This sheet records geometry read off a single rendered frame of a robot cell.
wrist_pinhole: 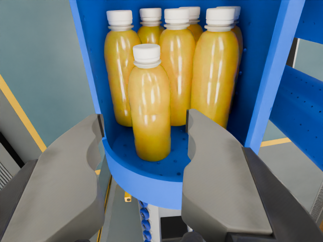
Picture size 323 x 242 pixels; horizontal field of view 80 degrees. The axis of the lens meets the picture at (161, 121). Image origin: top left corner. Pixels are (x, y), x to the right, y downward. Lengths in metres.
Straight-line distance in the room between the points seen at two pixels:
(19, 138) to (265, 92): 1.97
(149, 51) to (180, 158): 0.20
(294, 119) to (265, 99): 0.74
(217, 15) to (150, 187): 0.25
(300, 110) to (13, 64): 1.71
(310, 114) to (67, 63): 1.42
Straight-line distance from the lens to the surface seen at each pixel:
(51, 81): 1.65
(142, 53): 0.28
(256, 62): 0.38
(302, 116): 0.97
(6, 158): 2.04
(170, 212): 0.78
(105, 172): 1.14
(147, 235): 0.92
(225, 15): 0.30
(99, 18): 0.37
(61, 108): 1.72
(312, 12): 0.71
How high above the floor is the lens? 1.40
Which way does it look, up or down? 58 degrees down
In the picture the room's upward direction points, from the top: 173 degrees clockwise
